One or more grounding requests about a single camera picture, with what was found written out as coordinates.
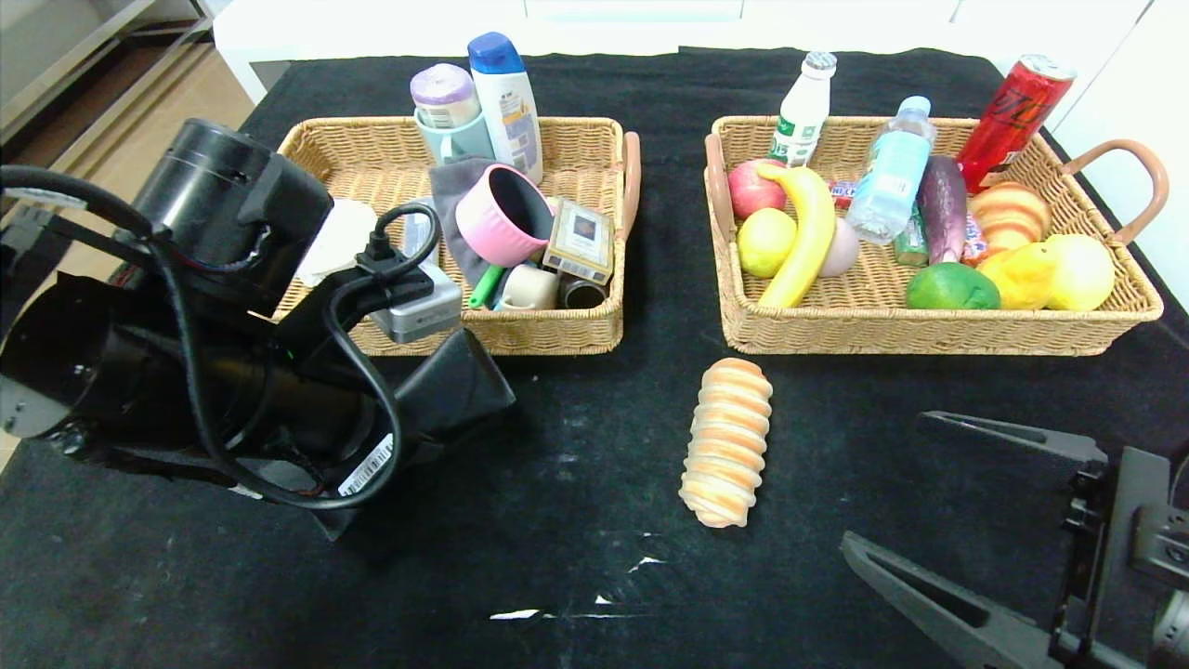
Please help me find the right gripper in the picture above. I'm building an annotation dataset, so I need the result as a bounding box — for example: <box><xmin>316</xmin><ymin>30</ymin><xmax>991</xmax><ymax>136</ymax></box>
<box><xmin>840</xmin><ymin>410</ymin><xmax>1189</xmax><ymax>669</ymax></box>

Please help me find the ridged bread loaf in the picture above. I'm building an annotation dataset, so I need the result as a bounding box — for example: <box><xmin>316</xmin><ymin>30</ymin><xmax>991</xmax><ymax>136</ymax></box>
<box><xmin>678</xmin><ymin>358</ymin><xmax>775</xmax><ymax>529</ymax></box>

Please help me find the yellow banana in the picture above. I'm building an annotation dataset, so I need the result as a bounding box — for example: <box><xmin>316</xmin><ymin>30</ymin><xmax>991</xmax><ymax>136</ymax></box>
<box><xmin>754</xmin><ymin>160</ymin><xmax>837</xmax><ymax>309</ymax></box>

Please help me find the clear water bottle blue cap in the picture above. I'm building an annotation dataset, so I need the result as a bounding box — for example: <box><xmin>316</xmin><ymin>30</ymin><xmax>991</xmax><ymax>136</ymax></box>
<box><xmin>847</xmin><ymin>95</ymin><xmax>939</xmax><ymax>244</ymax></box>

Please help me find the playing card box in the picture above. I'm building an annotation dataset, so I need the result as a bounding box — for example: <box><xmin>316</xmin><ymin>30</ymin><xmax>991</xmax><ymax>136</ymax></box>
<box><xmin>542</xmin><ymin>198</ymin><xmax>616</xmax><ymax>285</ymax></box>

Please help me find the black glasses case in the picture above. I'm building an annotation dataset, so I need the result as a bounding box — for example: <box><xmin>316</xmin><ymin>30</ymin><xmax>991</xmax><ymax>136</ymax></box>
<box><xmin>316</xmin><ymin>327</ymin><xmax>517</xmax><ymax>543</ymax></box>

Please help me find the pink saucepan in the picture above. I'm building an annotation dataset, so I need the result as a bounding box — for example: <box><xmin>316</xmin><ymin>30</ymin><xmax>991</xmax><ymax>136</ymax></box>
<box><xmin>455</xmin><ymin>164</ymin><xmax>555</xmax><ymax>268</ymax></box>

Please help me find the wicker basket with food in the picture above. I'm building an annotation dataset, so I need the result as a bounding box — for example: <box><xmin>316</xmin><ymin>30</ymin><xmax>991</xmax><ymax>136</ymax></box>
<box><xmin>704</xmin><ymin>114</ymin><xmax>1169</xmax><ymax>356</ymax></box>

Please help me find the dark cup in basket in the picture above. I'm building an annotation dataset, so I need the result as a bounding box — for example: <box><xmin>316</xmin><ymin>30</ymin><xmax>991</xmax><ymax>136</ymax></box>
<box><xmin>560</xmin><ymin>277</ymin><xmax>610</xmax><ymax>309</ymax></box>

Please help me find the wicker basket with household items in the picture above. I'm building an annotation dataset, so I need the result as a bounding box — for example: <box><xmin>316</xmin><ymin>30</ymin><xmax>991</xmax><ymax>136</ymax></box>
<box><xmin>272</xmin><ymin>115</ymin><xmax>644</xmax><ymax>358</ymax></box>

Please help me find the green lime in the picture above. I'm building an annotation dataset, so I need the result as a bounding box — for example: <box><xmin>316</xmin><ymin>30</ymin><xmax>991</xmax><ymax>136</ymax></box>
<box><xmin>906</xmin><ymin>262</ymin><xmax>1001</xmax><ymax>310</ymax></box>

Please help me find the yellow mango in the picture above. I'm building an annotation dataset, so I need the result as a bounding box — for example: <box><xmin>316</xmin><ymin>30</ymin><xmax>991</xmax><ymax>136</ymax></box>
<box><xmin>977</xmin><ymin>242</ymin><xmax>1060</xmax><ymax>310</ymax></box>

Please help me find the large yellow lemon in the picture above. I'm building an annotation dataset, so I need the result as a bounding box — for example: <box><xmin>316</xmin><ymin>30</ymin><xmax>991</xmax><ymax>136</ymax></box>
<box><xmin>1045</xmin><ymin>232</ymin><xmax>1116</xmax><ymax>310</ymax></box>

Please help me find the green gum pack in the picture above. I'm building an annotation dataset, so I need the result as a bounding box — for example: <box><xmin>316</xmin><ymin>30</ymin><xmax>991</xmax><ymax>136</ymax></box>
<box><xmin>895</xmin><ymin>204</ymin><xmax>930</xmax><ymax>269</ymax></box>

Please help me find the pale pink round fruit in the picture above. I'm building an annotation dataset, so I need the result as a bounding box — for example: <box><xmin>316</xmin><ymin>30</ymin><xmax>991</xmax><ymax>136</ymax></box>
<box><xmin>817</xmin><ymin>218</ymin><xmax>862</xmax><ymax>277</ymax></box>

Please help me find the croissant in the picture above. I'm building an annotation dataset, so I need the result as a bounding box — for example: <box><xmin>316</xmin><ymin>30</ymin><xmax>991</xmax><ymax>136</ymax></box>
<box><xmin>969</xmin><ymin>181</ymin><xmax>1052</xmax><ymax>254</ymax></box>

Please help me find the purple eggplant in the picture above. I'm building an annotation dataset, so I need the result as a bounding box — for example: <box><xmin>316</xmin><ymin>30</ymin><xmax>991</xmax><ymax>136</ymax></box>
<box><xmin>918</xmin><ymin>154</ymin><xmax>970</xmax><ymax>265</ymax></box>

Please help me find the small yellow lemon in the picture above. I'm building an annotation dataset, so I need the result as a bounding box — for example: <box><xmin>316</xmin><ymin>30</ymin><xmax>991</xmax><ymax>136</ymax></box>
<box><xmin>737</xmin><ymin>206</ymin><xmax>798</xmax><ymax>278</ymax></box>

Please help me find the red drink can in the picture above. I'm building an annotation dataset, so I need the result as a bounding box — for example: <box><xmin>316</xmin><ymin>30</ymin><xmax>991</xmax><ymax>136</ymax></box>
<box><xmin>957</xmin><ymin>54</ymin><xmax>1078</xmax><ymax>191</ymax></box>

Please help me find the red apple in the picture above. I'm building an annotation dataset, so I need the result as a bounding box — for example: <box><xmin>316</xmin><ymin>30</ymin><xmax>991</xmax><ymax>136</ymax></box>
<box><xmin>727</xmin><ymin>158</ymin><xmax>789</xmax><ymax>219</ymax></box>

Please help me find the black table cloth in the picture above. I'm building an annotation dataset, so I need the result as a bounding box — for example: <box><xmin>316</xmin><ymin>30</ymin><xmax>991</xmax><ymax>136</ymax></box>
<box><xmin>0</xmin><ymin>46</ymin><xmax>1189</xmax><ymax>669</ymax></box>

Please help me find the white cabinet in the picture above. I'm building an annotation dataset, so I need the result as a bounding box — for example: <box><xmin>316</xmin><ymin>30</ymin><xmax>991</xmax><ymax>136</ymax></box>
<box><xmin>947</xmin><ymin>0</ymin><xmax>1189</xmax><ymax>308</ymax></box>

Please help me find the white yogurt drink bottle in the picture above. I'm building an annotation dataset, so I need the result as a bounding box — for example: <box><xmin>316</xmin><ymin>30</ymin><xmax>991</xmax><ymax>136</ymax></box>
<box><xmin>769</xmin><ymin>51</ymin><xmax>837</xmax><ymax>166</ymax></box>

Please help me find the small cream cup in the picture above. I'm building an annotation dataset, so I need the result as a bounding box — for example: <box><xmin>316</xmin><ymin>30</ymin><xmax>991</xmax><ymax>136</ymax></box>
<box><xmin>502</xmin><ymin>265</ymin><xmax>561</xmax><ymax>311</ymax></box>

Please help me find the grey cloth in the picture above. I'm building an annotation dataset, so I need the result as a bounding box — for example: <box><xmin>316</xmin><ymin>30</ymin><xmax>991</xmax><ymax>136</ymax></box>
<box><xmin>429</xmin><ymin>156</ymin><xmax>521</xmax><ymax>287</ymax></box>

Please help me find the clear plastic case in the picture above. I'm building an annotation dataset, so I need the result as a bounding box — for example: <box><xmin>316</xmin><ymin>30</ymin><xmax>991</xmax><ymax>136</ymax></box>
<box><xmin>402</xmin><ymin>195</ymin><xmax>442</xmax><ymax>270</ymax></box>

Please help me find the white shampoo bottle blue cap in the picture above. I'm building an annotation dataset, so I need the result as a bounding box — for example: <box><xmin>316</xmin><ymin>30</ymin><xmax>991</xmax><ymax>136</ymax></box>
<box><xmin>466</xmin><ymin>32</ymin><xmax>545</xmax><ymax>187</ymax></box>

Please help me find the mint green mug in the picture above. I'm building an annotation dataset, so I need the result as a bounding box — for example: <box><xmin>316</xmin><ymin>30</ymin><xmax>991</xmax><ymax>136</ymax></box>
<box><xmin>413</xmin><ymin>110</ymin><xmax>496</xmax><ymax>165</ymax></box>

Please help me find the purple lid jar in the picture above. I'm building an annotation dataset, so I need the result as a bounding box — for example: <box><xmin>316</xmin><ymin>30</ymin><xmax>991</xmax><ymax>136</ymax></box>
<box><xmin>410</xmin><ymin>62</ymin><xmax>481</xmax><ymax>129</ymax></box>

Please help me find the white round container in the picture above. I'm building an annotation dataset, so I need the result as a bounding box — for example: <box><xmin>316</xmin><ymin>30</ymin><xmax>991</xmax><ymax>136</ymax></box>
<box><xmin>295</xmin><ymin>198</ymin><xmax>380</xmax><ymax>287</ymax></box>

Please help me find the white low bench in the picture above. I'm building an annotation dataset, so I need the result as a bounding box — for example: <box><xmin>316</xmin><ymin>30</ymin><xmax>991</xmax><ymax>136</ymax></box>
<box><xmin>212</xmin><ymin>0</ymin><xmax>962</xmax><ymax>105</ymax></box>

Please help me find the grey metal shelf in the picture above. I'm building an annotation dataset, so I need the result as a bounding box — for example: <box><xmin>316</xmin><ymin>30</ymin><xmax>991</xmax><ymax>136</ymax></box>
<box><xmin>0</xmin><ymin>0</ymin><xmax>216</xmax><ymax>140</ymax></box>

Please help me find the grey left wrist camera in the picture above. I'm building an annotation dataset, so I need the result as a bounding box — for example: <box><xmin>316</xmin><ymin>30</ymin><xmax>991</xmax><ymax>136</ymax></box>
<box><xmin>370</xmin><ymin>263</ymin><xmax>464</xmax><ymax>345</ymax></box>

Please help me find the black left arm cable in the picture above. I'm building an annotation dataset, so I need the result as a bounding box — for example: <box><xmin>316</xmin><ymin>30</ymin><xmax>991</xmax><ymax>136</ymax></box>
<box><xmin>0</xmin><ymin>165</ymin><xmax>443</xmax><ymax>512</ymax></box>

